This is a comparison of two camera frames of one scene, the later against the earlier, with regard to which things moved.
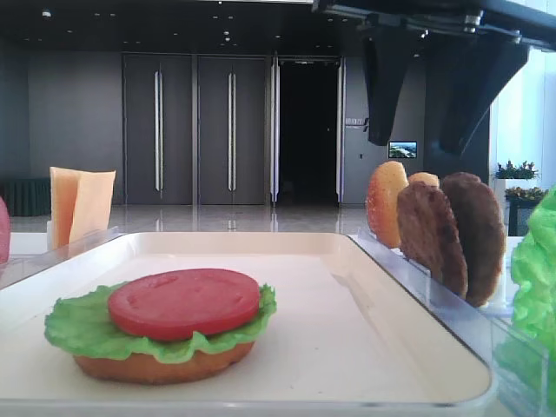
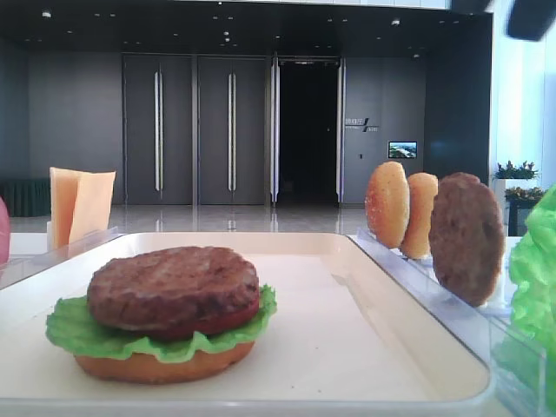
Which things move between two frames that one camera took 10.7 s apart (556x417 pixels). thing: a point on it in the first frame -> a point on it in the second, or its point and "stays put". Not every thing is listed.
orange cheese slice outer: [64, 187] stays put
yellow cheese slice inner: [93, 204] stays put
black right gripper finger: [471, 70] -> [530, 19]
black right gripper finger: [389, 52] -> [466, 8]
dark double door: [195, 129] stays put
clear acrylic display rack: [16, 268] stays put
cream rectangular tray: [350, 337] stays put
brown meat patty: [430, 236] -> [155, 287]
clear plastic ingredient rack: [522, 363] stays put
